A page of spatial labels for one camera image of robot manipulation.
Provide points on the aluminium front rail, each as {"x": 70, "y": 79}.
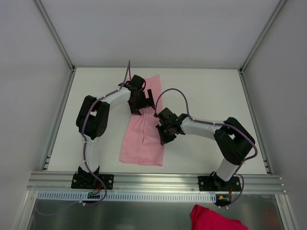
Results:
{"x": 156, "y": 182}

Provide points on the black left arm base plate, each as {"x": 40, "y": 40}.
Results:
{"x": 87, "y": 181}

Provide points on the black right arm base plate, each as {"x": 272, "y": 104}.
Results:
{"x": 213, "y": 184}

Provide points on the white slotted cable duct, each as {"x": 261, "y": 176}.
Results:
{"x": 127, "y": 196}

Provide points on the left aluminium frame post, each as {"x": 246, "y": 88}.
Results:
{"x": 54, "y": 34}

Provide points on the aluminium frame post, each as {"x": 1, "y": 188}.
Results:
{"x": 54, "y": 34}
{"x": 269, "y": 23}

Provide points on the right aluminium frame post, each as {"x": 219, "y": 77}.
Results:
{"x": 269, "y": 23}

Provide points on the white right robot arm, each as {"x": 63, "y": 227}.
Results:
{"x": 231, "y": 137}

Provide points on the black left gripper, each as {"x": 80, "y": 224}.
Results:
{"x": 143, "y": 102}

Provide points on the red t shirt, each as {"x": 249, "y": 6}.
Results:
{"x": 203, "y": 218}

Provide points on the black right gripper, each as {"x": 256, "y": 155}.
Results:
{"x": 166, "y": 132}

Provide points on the pink t shirt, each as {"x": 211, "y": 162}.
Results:
{"x": 141, "y": 143}

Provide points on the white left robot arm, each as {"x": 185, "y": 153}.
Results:
{"x": 93, "y": 116}

